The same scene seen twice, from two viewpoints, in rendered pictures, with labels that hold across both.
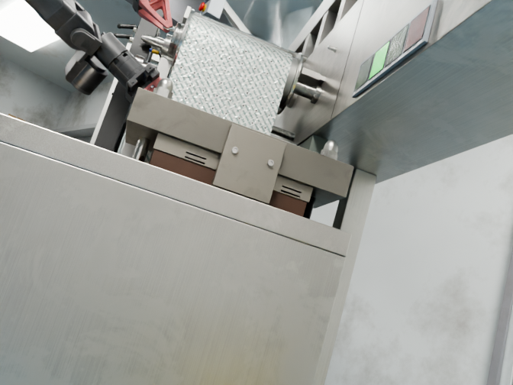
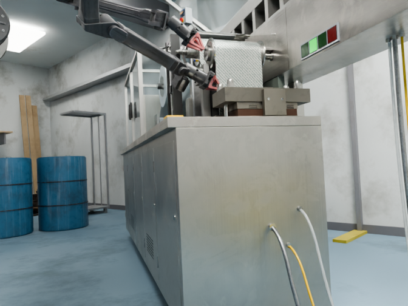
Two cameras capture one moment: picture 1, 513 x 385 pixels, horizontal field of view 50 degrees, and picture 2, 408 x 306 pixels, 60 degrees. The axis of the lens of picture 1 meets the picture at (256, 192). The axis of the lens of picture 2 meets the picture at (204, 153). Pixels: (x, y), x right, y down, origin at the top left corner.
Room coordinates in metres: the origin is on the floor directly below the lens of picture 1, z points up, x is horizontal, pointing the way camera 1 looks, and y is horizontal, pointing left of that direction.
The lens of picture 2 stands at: (-0.52, 0.49, 0.72)
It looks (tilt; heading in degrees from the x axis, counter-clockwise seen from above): 2 degrees up; 354
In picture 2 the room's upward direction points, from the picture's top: 3 degrees counter-clockwise
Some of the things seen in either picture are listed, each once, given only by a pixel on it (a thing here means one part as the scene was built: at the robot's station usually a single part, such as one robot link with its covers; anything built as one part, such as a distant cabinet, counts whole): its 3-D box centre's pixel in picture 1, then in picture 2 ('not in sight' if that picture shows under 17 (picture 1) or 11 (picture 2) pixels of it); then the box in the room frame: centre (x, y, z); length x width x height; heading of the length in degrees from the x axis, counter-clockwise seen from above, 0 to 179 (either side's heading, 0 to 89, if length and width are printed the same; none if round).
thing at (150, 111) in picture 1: (236, 153); (260, 98); (0.99, 0.06, 1.00); 0.40 x 0.16 x 0.06; 101
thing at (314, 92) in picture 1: (304, 89); (265, 56); (1.20, -0.04, 1.25); 0.07 x 0.04 x 0.04; 101
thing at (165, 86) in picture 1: (163, 89); (230, 83); (0.92, 0.21, 1.05); 0.04 x 0.04 x 0.04
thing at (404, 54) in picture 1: (388, 53); (318, 42); (0.82, -0.14, 1.18); 0.25 x 0.01 x 0.07; 11
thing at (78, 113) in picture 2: not in sight; (84, 163); (5.51, 1.81, 0.83); 0.62 x 0.50 x 1.67; 130
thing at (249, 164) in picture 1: (249, 164); (274, 102); (0.91, 0.02, 0.96); 0.10 x 0.03 x 0.11; 101
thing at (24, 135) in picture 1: (133, 237); (178, 143); (2.07, 0.39, 0.88); 2.52 x 0.66 x 0.04; 11
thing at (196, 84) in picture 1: (218, 113); (240, 81); (1.10, 0.12, 1.10); 0.23 x 0.01 x 0.18; 101
